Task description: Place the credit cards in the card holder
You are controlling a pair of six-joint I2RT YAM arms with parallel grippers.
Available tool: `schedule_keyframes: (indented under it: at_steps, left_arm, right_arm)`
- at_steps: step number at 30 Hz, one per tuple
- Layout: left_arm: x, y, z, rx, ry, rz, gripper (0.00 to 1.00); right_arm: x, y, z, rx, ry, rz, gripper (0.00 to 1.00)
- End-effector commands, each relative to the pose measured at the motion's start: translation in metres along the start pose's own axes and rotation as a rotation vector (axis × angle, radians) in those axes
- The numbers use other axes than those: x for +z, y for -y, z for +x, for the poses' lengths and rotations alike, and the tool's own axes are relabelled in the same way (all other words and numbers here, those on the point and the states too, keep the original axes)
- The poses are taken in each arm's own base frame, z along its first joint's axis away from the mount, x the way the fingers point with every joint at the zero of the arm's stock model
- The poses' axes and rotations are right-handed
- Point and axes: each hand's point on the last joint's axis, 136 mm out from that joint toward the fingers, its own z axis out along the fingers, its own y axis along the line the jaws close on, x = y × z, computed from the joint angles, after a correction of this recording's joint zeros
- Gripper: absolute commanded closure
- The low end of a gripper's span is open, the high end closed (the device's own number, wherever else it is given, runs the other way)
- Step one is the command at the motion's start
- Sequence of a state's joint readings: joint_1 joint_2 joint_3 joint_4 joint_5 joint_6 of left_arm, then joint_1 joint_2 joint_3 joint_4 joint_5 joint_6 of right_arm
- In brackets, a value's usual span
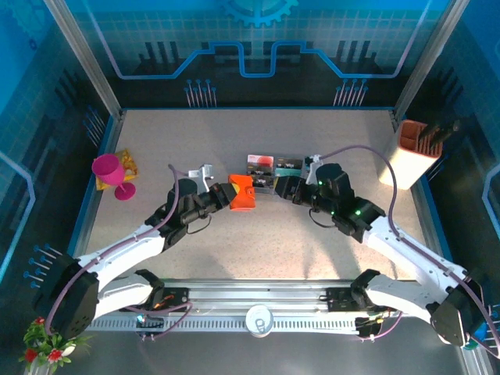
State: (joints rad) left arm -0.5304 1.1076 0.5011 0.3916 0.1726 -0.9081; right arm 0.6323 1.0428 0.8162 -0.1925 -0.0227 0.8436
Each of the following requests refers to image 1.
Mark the orange card holder wallet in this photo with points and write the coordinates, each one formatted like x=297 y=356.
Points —
x=242 y=201

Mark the black credit card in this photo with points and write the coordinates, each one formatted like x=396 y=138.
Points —
x=289 y=162
x=263 y=181
x=259 y=170

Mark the clear acrylic card stand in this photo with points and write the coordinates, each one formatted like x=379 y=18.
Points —
x=263 y=191

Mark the teal credit card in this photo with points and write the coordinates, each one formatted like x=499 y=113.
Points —
x=287 y=172

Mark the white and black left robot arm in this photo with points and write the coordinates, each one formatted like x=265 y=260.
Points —
x=117 y=252

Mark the white card with red circle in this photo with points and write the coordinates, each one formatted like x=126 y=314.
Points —
x=259 y=159

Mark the beige utensil holder orange inside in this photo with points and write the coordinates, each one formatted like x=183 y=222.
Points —
x=402 y=168

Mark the yellow snack packet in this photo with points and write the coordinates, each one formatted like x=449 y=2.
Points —
x=131 y=162

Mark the pink plastic goblet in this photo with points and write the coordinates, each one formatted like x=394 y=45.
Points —
x=109 y=170

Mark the white tin can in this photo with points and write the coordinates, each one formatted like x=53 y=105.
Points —
x=259 y=320

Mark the artificial plant with red flowers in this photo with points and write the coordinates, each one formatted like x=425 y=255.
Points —
x=47 y=347

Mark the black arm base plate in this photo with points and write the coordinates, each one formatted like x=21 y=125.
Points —
x=177 y=295
x=340 y=298

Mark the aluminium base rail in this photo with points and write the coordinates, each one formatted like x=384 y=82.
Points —
x=258 y=293

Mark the aluminium frame post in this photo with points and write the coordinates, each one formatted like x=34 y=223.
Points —
x=84 y=58
x=426 y=58

